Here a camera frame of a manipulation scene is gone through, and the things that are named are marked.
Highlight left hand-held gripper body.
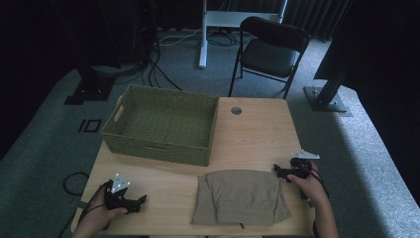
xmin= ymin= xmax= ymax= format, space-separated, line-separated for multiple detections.
xmin=104 ymin=173 xmax=140 ymax=214

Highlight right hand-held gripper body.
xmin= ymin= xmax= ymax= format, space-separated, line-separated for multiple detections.
xmin=286 ymin=149 xmax=321 ymax=181

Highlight khaki pants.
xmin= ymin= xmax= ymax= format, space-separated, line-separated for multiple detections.
xmin=191 ymin=169 xmax=292 ymax=229

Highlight green woven basket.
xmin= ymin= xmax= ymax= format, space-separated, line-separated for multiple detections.
xmin=100 ymin=83 xmax=221 ymax=168

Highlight person's right hand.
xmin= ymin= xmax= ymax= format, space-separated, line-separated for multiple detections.
xmin=286 ymin=162 xmax=329 ymax=205

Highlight person's left hand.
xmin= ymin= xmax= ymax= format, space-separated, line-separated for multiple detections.
xmin=77 ymin=197 xmax=129 ymax=232

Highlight black stand with grey base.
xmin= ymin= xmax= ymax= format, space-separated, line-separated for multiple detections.
xmin=302 ymin=63 xmax=354 ymax=118

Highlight black stand with flat base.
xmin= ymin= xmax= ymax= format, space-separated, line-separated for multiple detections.
xmin=63 ymin=63 xmax=117 ymax=106

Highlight black folding chair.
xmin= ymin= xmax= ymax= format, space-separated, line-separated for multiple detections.
xmin=228 ymin=15 xmax=312 ymax=100

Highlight dark curtain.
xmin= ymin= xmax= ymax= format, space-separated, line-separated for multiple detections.
xmin=283 ymin=0 xmax=353 ymax=42

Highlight dark equipment tower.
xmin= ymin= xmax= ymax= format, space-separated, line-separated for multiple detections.
xmin=98 ymin=0 xmax=158 ymax=67

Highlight left hand-held gripper black cable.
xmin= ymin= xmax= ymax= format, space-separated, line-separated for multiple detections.
xmin=76 ymin=180 xmax=112 ymax=231

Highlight black cable loop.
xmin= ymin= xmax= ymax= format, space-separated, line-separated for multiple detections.
xmin=61 ymin=171 xmax=90 ymax=197

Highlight black floor cables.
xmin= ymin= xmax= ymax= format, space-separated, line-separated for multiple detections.
xmin=141 ymin=46 xmax=183 ymax=92

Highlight white desk frame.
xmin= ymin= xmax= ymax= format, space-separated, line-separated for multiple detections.
xmin=197 ymin=0 xmax=289 ymax=70

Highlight white floor cable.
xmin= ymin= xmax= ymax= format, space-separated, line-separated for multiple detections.
xmin=157 ymin=28 xmax=203 ymax=48

